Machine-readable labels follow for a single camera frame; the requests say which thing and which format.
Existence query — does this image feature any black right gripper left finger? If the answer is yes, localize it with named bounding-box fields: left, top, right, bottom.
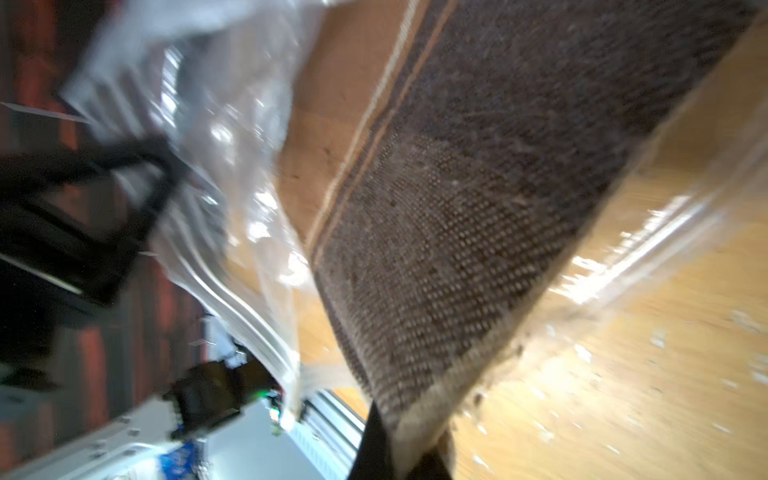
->
left=347, top=403, right=395, bottom=480

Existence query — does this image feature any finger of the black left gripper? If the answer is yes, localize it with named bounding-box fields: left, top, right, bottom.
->
left=1, top=137, right=189, bottom=305

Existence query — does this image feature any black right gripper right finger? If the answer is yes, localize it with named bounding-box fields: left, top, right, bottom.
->
left=408, top=430, right=456, bottom=480

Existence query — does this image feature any clear plastic vacuum bag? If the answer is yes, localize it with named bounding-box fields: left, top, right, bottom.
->
left=59, top=0, right=768, bottom=433

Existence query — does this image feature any brown plaid scarf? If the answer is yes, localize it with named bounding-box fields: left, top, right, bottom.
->
left=280, top=1, right=767, bottom=479

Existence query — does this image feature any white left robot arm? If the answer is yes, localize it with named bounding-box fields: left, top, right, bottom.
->
left=1, top=138, right=279, bottom=479

